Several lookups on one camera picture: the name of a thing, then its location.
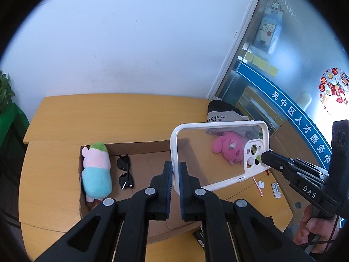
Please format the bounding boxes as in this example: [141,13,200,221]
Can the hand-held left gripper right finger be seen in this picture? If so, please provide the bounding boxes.
[178,162,314,262]

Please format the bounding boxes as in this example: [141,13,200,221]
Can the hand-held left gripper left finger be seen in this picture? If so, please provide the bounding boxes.
[35,160,173,262]

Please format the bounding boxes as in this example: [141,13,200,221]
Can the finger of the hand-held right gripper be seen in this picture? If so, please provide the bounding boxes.
[262,160,325,186]
[261,151,329,178]

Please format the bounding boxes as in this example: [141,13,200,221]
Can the cardboard box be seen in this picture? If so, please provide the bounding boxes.
[79,139,204,245]

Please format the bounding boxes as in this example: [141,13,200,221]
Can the clear white phone case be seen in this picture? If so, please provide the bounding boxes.
[170,120,271,195]

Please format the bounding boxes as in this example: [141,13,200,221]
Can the wooden desktop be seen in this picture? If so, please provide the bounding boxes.
[19,93,296,246]

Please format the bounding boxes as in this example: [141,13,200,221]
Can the person's right hand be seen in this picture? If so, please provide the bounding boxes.
[293,205,340,252]

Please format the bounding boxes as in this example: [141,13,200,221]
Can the pink pen with white charm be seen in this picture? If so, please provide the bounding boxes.
[252,177,264,196]

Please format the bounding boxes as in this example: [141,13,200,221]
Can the black sunglasses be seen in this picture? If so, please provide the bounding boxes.
[117,154,135,190]

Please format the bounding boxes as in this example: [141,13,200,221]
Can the black rectangular object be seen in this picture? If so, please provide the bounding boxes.
[192,229,208,249]

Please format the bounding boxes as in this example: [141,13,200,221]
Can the blue window banner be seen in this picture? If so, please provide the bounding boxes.
[235,60,334,170]

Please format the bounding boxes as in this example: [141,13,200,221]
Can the pink plush toy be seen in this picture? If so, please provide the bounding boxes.
[212,131,246,166]

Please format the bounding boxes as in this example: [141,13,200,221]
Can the pink pig plush teal outfit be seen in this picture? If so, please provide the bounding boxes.
[81,141,113,203]

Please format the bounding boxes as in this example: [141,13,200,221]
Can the festive cartoon window sticker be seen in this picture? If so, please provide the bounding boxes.
[319,68,349,107]

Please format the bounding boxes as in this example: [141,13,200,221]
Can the printed cloth bag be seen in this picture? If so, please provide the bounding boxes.
[206,100,250,123]

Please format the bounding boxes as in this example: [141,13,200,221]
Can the cartoon carton sticker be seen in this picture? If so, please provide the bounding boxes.
[252,8,282,54]

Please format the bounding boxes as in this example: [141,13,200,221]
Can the green cloth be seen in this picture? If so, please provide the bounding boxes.
[0,104,30,153]

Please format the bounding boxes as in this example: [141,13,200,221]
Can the green leafy plant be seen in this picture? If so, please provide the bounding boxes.
[0,71,15,114]

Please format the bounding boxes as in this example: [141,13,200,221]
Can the white window frame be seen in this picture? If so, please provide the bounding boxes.
[207,0,270,101]

